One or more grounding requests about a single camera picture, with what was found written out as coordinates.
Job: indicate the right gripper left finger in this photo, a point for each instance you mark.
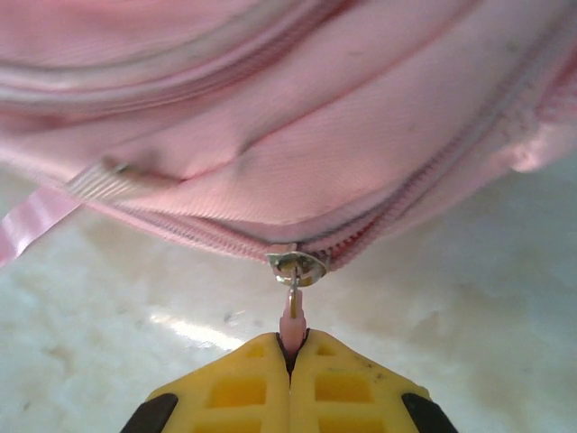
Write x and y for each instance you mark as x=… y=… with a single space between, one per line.
x=234 y=397

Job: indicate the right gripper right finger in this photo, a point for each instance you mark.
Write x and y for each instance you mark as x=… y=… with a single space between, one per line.
x=351 y=397

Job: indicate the pink backpack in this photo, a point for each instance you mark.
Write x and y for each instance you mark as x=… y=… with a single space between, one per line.
x=315 y=113

